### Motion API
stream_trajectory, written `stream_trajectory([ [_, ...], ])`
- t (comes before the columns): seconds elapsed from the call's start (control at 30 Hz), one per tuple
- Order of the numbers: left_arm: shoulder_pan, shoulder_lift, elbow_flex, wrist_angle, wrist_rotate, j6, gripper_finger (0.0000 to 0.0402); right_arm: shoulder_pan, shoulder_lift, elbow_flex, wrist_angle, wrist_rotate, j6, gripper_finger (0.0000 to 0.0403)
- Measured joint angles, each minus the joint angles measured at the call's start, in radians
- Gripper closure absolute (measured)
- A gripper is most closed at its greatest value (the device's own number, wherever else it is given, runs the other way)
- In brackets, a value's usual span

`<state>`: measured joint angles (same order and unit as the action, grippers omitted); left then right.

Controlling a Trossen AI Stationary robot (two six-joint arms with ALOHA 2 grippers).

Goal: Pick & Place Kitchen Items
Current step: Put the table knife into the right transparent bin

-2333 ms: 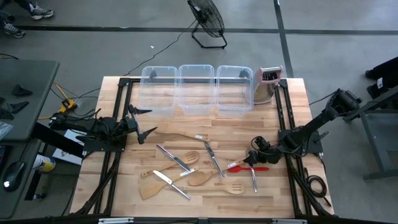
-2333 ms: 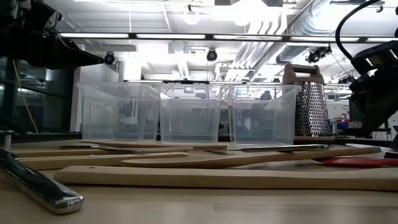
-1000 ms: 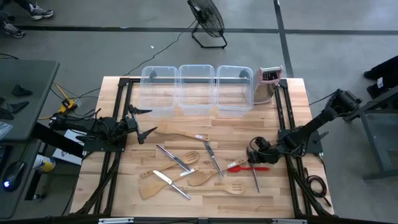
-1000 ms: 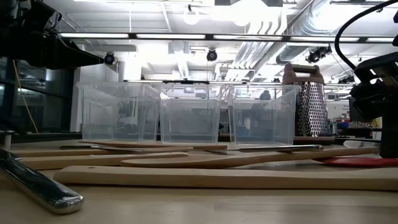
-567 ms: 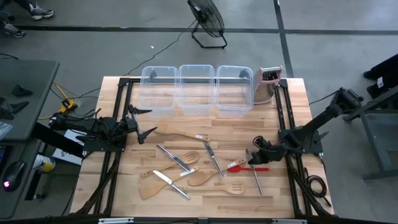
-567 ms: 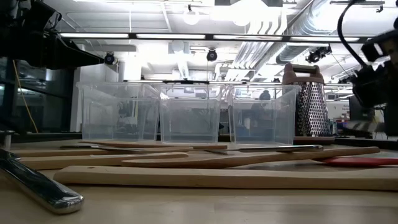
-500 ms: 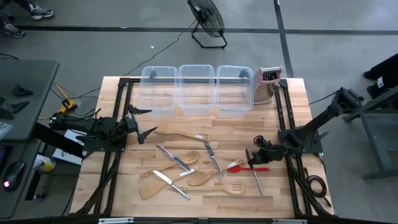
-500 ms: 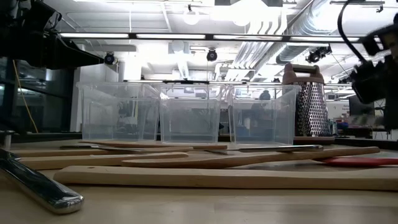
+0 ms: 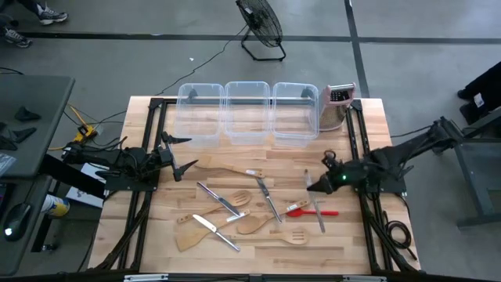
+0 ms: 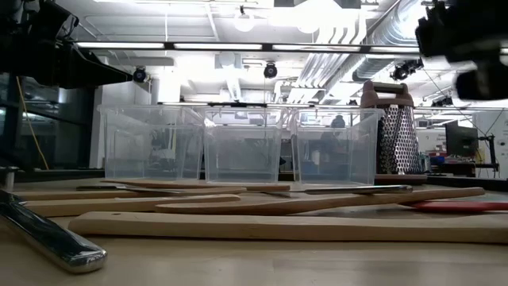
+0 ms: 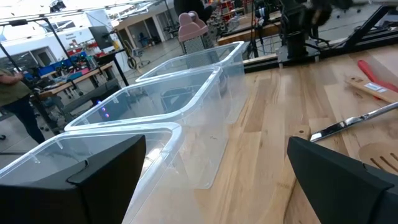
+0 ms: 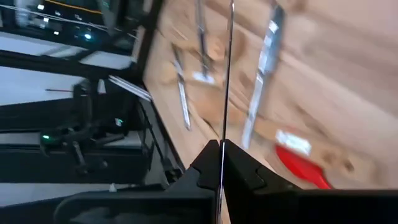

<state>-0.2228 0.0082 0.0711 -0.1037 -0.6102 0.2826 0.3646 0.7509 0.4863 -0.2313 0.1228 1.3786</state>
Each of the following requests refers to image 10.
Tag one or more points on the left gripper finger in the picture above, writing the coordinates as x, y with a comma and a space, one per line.
103, 78
99, 67

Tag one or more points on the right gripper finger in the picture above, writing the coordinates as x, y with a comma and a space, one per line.
436, 25
436, 47

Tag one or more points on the silver butter knife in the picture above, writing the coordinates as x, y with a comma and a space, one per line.
357, 190
59, 242
103, 188

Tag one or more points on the wide wooden spatula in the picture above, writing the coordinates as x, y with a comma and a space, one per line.
99, 204

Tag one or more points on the red silicone spatula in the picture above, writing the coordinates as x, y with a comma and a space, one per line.
456, 206

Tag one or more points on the narrow wooden spatula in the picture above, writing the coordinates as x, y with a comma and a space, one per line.
238, 186

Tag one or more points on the wooden round spoon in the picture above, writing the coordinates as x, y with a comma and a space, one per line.
317, 200

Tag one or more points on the wooden slotted spoon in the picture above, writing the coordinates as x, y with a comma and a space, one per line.
278, 228

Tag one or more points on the black ceiling spotlight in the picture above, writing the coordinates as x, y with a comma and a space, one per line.
139, 74
402, 71
270, 70

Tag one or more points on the clear plastic bin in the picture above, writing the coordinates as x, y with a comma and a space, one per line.
119, 119
242, 159
337, 175

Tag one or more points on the black computer monitor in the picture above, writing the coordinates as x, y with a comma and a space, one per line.
460, 141

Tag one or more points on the metal box grater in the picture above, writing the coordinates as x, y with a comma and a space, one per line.
399, 139

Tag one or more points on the cluttered background desk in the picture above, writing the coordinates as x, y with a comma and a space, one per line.
456, 167

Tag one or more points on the person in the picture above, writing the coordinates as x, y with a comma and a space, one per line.
337, 121

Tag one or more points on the white round ceiling lamp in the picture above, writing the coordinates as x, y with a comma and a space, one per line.
244, 22

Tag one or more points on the silver ventilation duct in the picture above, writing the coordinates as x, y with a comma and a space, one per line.
397, 24

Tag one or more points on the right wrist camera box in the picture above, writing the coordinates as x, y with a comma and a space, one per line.
482, 83

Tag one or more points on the black ceiling light rail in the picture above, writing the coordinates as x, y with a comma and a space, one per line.
168, 45

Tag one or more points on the silver metal post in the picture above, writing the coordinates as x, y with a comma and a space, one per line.
8, 176

